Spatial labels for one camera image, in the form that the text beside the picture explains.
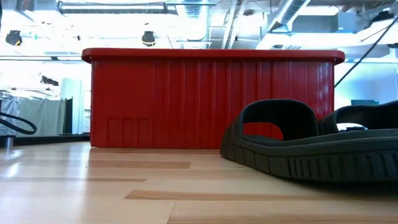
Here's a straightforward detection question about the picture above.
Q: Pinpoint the black rubber slide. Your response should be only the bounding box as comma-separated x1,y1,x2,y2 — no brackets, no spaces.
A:
220,98,398,184
320,100,398,135

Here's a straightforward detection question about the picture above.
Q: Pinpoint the red plastic bin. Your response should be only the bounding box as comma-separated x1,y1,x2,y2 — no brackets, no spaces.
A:
81,47,346,149

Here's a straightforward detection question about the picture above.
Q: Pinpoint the white room panel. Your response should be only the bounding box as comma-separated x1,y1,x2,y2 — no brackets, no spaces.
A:
60,77,85,135

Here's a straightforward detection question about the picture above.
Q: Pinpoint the long ceiling light fixture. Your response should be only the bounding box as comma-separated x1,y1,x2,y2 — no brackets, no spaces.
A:
57,1,169,15

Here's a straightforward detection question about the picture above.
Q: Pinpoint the grey curtain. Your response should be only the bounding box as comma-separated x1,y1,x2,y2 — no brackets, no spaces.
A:
0,97,67,137

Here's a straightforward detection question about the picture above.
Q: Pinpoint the background computer monitor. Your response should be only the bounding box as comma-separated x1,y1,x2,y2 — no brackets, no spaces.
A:
350,99,380,106

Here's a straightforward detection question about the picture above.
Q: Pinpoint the silver ceiling duct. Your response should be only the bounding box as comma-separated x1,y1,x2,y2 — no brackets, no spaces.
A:
254,0,312,50

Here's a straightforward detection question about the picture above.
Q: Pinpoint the thin black diagonal cable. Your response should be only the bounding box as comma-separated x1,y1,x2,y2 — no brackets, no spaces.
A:
334,17,398,88

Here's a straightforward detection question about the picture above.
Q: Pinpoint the thick black cable loop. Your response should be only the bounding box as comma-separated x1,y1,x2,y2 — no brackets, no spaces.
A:
0,111,38,136

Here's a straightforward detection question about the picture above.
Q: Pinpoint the short metal post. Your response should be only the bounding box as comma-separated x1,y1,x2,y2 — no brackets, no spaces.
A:
2,133,16,149

